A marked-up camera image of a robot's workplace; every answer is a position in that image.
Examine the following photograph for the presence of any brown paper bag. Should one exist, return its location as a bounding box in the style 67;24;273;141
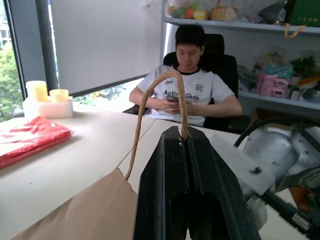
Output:
11;69;189;240

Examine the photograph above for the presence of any orange soft object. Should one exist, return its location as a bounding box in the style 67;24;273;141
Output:
289;186;312;213

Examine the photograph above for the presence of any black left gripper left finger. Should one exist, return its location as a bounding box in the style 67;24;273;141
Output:
132;126;189;240

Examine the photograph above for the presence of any white metal shelf unit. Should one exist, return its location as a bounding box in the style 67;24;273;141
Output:
161;0;320;118

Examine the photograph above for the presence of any pink plastic toy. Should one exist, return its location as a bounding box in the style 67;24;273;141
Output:
256;73;290;97

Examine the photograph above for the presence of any green cardboard box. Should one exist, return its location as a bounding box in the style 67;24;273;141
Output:
284;0;320;27

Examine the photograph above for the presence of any man in white t-shirt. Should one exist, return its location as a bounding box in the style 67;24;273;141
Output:
129;24;243;127

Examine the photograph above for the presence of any small metal cup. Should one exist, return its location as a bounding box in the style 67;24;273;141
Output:
289;88;302;101

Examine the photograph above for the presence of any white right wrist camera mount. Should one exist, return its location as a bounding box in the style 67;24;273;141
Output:
207;132;277;232

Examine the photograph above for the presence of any short yellow plastic cup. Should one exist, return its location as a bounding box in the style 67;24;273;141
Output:
49;89;70;103

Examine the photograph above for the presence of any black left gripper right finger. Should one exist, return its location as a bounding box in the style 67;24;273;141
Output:
185;126;262;240

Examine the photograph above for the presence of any white foam box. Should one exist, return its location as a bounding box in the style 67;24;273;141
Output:
22;96;74;120

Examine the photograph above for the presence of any white roller blind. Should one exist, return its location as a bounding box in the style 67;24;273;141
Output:
50;0;162;97

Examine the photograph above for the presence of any bag of toy fruit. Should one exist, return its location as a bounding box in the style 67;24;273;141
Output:
166;0;210;21

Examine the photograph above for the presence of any wicker basket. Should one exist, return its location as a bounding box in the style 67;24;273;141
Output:
209;0;238;22

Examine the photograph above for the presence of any tall yellow plastic cup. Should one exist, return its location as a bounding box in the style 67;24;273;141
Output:
25;80;49;103

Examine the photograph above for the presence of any green artificial plant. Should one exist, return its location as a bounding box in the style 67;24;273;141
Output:
289;55;319;79

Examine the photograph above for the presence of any black office chair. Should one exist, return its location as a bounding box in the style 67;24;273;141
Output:
122;33;251;133

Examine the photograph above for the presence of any red cloth in plastic wrap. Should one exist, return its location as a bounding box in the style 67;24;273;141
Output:
0;116;77;170

